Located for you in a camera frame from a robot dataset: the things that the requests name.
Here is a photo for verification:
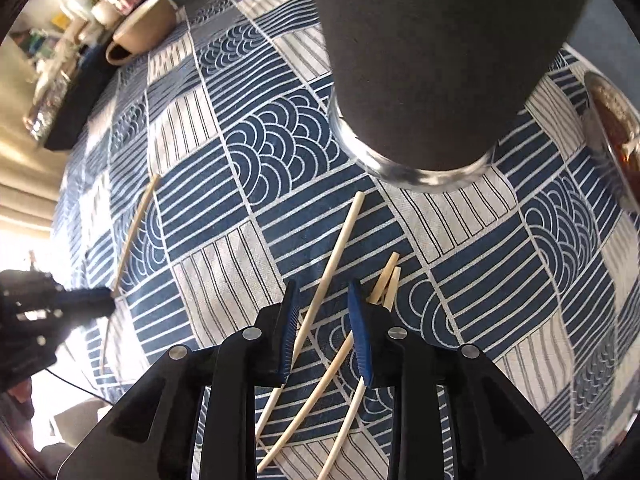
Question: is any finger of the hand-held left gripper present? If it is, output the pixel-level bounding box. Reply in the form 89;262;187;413
50;286;117;328

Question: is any black metal utensil holder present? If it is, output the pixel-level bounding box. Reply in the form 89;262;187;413
300;0;608;194

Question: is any blue white patterned tablecloth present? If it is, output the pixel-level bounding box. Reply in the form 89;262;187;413
50;0;640;480

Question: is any small blue box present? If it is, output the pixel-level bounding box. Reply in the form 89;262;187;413
80;45;109;69

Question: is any beige ceramic mug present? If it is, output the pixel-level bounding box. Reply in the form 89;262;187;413
105;0;177;67

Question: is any cream curtain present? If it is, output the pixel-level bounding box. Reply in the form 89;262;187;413
0;45;71;231

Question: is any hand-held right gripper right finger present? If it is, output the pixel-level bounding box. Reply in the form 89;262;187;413
347;279;583;480

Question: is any glass bowl with brown liquid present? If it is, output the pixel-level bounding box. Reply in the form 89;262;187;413
582;70;640;197

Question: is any pile of bamboo chopsticks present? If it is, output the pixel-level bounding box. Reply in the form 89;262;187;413
256;252;402;480

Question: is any black side table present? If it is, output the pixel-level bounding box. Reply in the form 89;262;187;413
42;50;121;152

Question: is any thin black cable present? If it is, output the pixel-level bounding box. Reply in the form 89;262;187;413
44;369;112;405

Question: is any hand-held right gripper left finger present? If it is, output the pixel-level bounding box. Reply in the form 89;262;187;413
57;280;300;480

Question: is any clear glass ashtray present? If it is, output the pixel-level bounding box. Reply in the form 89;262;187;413
22;75;71;144

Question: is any pale bamboo chopstick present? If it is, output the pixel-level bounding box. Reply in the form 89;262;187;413
99;174;162;376
255;192;367;441

